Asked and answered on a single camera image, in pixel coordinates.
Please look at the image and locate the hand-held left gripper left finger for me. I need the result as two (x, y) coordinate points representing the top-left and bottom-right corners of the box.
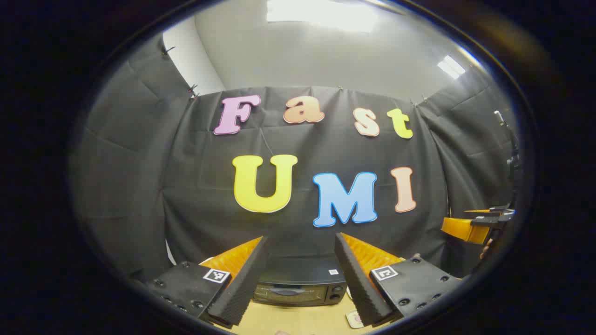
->
(140, 235), (271, 328)

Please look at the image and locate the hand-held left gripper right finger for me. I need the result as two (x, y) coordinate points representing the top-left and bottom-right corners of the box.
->
(334, 232), (466, 328)

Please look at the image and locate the black electric oven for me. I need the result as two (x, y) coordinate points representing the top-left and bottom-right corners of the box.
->
(254, 255), (349, 307)

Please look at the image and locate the black backdrop cloth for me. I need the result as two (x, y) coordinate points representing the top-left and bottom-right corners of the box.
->
(72, 33), (517, 282)

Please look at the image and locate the small ceiling light panel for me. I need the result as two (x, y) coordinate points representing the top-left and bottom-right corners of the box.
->
(437, 55), (467, 80)

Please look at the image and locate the large ceiling light panel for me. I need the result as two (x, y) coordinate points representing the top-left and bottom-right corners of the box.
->
(266, 0), (379, 33)

